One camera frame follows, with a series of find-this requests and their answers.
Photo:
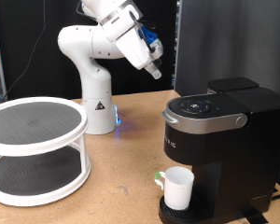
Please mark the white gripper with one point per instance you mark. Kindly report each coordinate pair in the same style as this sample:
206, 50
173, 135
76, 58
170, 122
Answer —
130, 43

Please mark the white mug with green tape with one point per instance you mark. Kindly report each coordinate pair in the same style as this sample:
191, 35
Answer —
177, 189

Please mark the black Keurig coffee machine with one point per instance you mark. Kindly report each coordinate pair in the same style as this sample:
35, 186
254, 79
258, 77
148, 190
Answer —
239, 161

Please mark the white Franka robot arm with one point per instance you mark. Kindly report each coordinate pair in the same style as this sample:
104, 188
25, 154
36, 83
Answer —
96, 77

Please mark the perforated metal rack strip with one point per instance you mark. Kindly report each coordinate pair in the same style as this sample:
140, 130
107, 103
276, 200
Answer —
177, 46

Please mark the dark grey partition panel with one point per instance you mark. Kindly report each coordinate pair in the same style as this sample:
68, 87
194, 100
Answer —
233, 28

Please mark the white two-tier turntable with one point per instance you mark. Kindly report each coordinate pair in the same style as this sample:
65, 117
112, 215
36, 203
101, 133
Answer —
37, 149

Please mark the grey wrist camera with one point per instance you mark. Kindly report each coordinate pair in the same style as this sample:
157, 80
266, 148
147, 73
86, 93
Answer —
152, 42

